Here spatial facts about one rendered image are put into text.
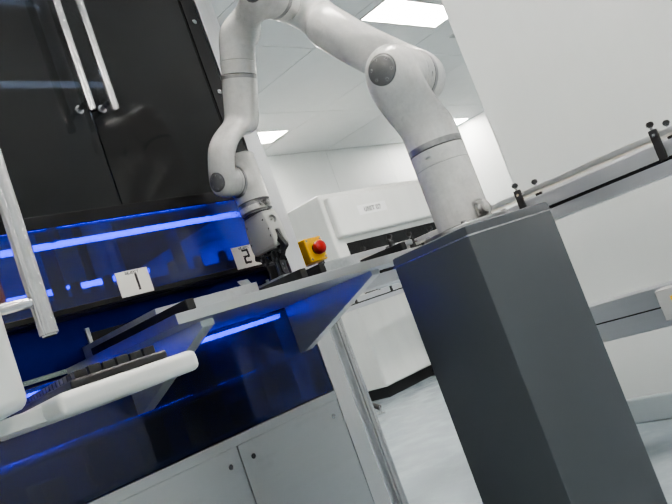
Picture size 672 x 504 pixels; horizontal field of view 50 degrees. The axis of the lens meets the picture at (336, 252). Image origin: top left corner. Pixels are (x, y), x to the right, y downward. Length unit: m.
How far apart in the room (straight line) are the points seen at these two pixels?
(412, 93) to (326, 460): 0.97
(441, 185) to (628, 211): 1.50
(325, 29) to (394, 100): 0.27
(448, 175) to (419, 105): 0.16
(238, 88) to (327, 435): 0.93
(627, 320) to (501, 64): 1.27
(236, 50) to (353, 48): 0.33
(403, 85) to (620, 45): 1.53
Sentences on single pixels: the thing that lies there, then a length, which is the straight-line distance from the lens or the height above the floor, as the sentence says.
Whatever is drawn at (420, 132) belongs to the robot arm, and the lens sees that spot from 1.52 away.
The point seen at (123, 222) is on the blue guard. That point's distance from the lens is 1.76.
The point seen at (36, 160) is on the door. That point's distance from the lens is 1.75.
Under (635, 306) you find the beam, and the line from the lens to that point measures 2.33.
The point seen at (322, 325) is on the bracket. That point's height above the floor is 0.78.
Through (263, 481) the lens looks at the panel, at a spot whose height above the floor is 0.47.
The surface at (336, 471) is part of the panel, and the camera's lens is 1.96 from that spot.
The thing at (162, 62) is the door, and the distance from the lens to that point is 2.05.
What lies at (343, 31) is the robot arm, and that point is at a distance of 1.66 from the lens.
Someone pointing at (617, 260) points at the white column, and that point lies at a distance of 2.96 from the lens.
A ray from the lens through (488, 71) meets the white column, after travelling 3.15.
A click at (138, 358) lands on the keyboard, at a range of 1.04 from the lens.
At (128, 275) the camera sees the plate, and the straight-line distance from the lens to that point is 1.72.
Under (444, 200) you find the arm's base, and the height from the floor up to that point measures 0.93.
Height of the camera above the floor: 0.76
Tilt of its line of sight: 6 degrees up
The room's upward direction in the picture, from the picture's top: 20 degrees counter-clockwise
